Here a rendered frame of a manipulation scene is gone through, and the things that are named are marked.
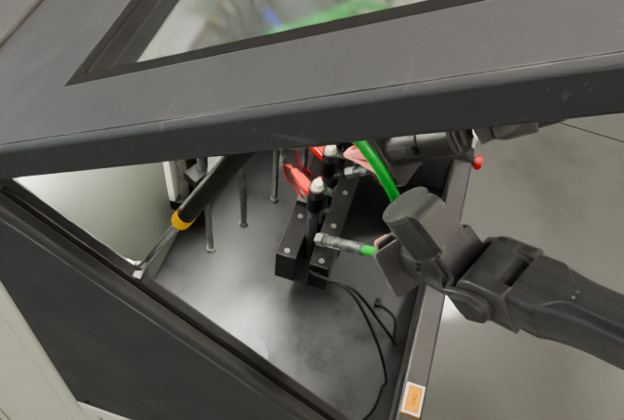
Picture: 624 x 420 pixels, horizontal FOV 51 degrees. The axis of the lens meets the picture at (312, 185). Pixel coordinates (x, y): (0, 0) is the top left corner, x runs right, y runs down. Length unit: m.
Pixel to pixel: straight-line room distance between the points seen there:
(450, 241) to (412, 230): 0.04
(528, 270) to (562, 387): 1.67
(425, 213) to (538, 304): 0.14
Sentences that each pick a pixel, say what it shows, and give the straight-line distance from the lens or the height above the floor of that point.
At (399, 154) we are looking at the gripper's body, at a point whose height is 1.32.
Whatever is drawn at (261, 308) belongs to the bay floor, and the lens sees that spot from 1.29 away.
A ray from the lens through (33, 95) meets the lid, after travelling 0.63.
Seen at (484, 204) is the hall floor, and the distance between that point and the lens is 2.58.
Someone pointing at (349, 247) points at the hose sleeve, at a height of 1.19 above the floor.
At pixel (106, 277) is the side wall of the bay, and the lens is 0.77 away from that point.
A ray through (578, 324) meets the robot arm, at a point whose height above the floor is 1.48.
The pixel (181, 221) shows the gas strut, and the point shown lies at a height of 1.47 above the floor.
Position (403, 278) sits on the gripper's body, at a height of 1.29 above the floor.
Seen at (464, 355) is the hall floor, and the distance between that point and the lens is 2.25.
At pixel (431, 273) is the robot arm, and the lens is 0.74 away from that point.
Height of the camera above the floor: 1.99
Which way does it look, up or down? 53 degrees down
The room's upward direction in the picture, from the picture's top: 7 degrees clockwise
